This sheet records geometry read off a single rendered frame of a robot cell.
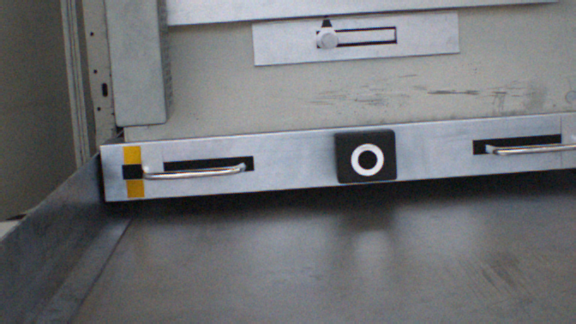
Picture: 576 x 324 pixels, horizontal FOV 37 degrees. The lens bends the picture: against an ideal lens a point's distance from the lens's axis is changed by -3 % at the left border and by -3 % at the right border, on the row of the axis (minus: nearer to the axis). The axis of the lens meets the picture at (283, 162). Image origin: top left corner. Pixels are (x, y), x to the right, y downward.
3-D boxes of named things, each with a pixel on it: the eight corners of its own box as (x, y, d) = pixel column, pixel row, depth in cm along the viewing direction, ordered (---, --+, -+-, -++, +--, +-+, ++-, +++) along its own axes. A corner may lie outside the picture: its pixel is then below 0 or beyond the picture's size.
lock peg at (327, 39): (343, 51, 84) (340, 11, 84) (321, 53, 84) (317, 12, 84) (338, 49, 91) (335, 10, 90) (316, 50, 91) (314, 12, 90)
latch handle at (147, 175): (247, 174, 87) (247, 166, 86) (137, 182, 86) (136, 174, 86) (248, 165, 92) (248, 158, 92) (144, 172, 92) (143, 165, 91)
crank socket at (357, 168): (399, 181, 88) (396, 132, 87) (339, 185, 88) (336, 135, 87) (394, 176, 91) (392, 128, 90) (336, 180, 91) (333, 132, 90)
